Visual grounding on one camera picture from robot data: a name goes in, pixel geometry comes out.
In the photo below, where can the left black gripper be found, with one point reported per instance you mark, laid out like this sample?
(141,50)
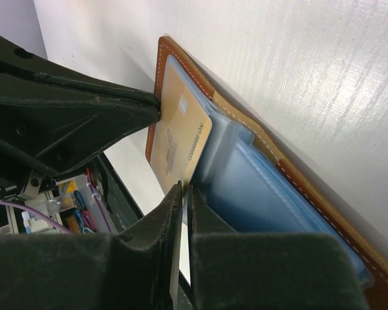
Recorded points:
(53,120)

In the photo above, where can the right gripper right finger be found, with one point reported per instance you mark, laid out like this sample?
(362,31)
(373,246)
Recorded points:
(232,270)

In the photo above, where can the brown leather card holder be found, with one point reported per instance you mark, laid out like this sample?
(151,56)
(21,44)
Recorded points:
(281,198)

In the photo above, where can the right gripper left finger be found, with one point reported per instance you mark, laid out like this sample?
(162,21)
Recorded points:
(137,269)

